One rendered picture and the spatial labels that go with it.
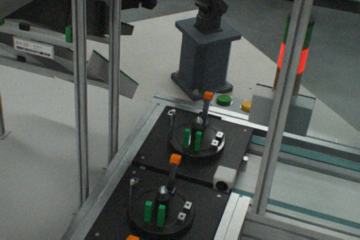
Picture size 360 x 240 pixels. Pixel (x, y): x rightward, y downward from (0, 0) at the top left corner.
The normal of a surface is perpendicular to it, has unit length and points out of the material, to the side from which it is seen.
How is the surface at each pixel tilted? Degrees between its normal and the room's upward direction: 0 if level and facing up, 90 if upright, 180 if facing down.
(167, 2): 0
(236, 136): 0
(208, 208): 0
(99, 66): 90
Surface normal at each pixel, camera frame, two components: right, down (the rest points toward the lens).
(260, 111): -0.30, 0.54
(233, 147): 0.08, -0.81
